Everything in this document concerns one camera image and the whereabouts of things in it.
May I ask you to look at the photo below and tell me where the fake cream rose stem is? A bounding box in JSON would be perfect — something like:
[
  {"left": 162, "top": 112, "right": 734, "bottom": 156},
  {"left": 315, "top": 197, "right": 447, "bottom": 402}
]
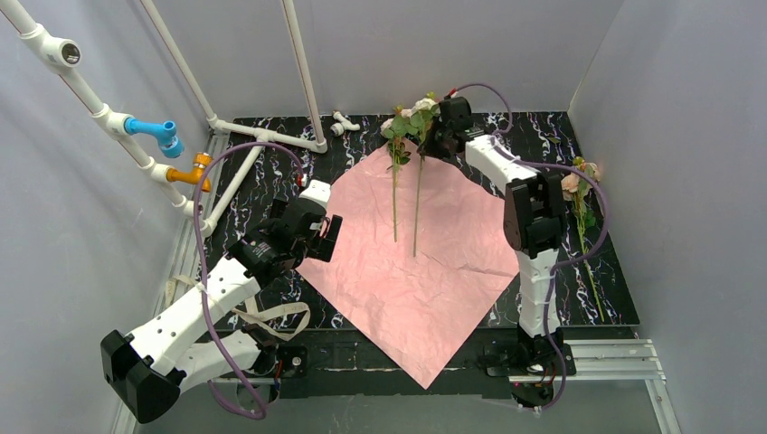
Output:
[{"left": 408, "top": 91, "right": 442, "bottom": 259}]

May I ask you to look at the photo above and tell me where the fake white rose stem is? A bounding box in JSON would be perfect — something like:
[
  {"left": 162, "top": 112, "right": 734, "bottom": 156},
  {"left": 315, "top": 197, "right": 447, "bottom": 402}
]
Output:
[{"left": 380, "top": 105, "right": 412, "bottom": 242}]

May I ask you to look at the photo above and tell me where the pink wrapping paper sheet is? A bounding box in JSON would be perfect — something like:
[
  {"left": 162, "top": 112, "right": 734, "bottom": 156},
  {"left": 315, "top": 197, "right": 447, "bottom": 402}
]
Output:
[{"left": 298, "top": 148, "right": 519, "bottom": 388}]

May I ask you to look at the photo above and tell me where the fake pink rose stem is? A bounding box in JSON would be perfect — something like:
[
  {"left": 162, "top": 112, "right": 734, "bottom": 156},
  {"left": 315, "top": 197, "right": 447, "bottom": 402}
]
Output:
[{"left": 560, "top": 156, "right": 606, "bottom": 324}]

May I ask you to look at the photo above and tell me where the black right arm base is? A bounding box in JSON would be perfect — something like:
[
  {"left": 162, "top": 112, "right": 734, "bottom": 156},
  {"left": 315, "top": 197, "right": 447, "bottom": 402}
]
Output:
[{"left": 478, "top": 326, "right": 577, "bottom": 409}]

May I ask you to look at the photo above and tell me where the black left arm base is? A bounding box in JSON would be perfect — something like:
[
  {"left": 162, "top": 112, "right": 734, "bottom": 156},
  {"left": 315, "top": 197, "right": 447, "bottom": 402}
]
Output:
[{"left": 242, "top": 335, "right": 308, "bottom": 379}]

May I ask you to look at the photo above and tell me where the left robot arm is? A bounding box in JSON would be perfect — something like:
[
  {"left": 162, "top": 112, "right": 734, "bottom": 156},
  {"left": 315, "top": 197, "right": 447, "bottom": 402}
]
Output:
[{"left": 100, "top": 183, "right": 342, "bottom": 423}]

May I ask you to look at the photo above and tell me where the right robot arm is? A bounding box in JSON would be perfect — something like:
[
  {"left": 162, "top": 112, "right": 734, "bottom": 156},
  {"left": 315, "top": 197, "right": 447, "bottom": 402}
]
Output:
[{"left": 418, "top": 96, "right": 566, "bottom": 338}]

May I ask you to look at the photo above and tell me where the beige printed ribbon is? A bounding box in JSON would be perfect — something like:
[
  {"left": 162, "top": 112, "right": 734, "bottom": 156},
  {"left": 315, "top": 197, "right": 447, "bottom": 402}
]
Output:
[{"left": 163, "top": 275, "right": 311, "bottom": 342}]

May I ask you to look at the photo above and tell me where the small white pipe fitting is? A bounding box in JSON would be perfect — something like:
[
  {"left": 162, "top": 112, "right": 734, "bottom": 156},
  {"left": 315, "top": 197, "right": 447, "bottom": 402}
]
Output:
[{"left": 330, "top": 110, "right": 361, "bottom": 137}]

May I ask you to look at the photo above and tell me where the brass orange tap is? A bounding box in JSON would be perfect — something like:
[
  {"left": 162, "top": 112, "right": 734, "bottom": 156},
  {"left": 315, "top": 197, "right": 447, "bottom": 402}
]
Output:
[{"left": 166, "top": 152, "right": 213, "bottom": 185}]

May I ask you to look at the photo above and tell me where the blue plastic tap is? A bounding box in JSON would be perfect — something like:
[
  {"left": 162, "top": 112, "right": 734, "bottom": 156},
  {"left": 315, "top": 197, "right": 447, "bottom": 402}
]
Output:
[{"left": 123, "top": 118, "right": 185, "bottom": 158}]

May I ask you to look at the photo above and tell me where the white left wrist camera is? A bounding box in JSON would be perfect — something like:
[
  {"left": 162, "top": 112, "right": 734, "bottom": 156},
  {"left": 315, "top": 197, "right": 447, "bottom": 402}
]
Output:
[{"left": 298, "top": 179, "right": 331, "bottom": 210}]

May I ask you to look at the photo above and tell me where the aluminium rail frame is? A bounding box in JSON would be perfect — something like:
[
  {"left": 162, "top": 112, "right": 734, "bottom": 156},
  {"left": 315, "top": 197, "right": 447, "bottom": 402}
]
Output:
[{"left": 111, "top": 132, "right": 682, "bottom": 434}]

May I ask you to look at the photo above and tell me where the white PVC pipe frame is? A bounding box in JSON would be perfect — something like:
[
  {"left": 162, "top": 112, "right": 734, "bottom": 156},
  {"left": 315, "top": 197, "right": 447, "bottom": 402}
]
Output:
[{"left": 0, "top": 0, "right": 329, "bottom": 237}]

